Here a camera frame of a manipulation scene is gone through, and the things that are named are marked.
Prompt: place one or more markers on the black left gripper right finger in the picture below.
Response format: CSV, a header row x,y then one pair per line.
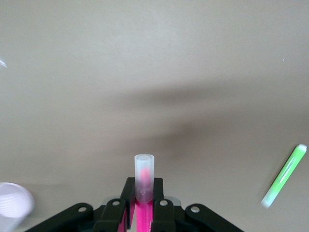
x,y
164,217

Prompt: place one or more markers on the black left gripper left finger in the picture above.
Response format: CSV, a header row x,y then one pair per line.
x,y
111,215

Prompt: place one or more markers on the pink marker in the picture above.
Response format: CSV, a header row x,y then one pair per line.
x,y
144,217

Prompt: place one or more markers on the pink plastic cup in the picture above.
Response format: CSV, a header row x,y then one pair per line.
x,y
14,203

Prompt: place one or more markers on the green marker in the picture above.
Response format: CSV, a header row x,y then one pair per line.
x,y
285,174

